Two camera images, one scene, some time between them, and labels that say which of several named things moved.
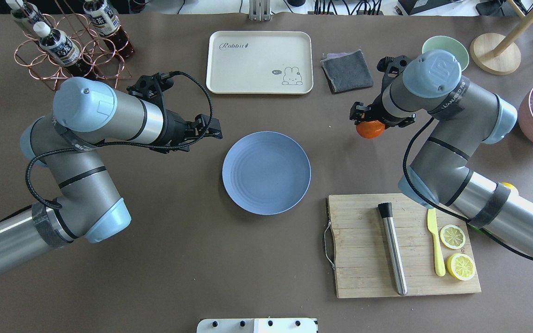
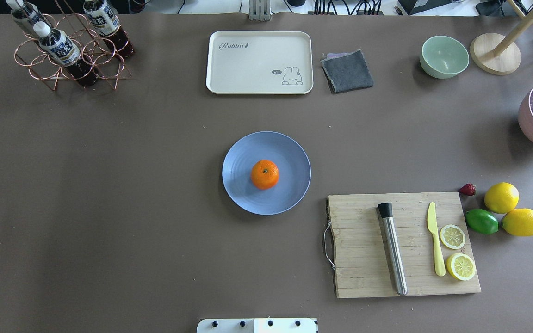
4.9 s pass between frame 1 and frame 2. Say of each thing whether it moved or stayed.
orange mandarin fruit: moved
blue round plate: stayed
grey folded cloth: stayed
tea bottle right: stayed
